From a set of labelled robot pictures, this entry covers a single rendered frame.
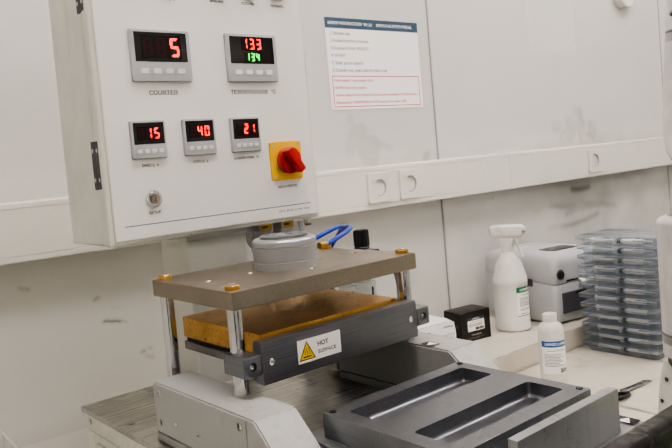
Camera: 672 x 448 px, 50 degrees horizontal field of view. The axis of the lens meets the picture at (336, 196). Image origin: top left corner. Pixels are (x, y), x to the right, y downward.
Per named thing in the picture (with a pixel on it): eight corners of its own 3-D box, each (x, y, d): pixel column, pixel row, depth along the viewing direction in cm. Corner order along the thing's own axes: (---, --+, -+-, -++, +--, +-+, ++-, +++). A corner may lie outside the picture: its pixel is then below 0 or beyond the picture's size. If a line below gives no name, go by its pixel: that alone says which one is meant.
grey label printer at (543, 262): (485, 313, 191) (480, 249, 190) (537, 299, 202) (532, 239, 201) (560, 327, 170) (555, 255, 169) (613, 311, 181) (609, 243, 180)
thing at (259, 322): (185, 348, 89) (177, 272, 89) (323, 312, 103) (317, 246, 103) (264, 372, 76) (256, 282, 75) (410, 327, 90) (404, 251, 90)
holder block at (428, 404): (324, 437, 70) (322, 411, 69) (459, 382, 82) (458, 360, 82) (457, 487, 57) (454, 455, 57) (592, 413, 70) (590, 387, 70)
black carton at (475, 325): (445, 339, 168) (443, 310, 168) (474, 332, 173) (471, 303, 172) (462, 344, 163) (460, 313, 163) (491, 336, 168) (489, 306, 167)
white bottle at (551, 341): (537, 383, 146) (532, 312, 145) (561, 380, 146) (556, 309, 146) (547, 390, 141) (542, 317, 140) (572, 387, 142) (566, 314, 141)
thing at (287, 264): (136, 346, 92) (126, 245, 92) (323, 299, 112) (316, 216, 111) (240, 380, 74) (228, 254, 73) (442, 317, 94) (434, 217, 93)
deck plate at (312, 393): (81, 411, 99) (80, 404, 99) (286, 351, 121) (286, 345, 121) (278, 522, 64) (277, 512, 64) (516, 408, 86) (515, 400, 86)
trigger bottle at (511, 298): (491, 331, 171) (483, 227, 170) (502, 323, 178) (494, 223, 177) (528, 333, 167) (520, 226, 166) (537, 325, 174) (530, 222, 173)
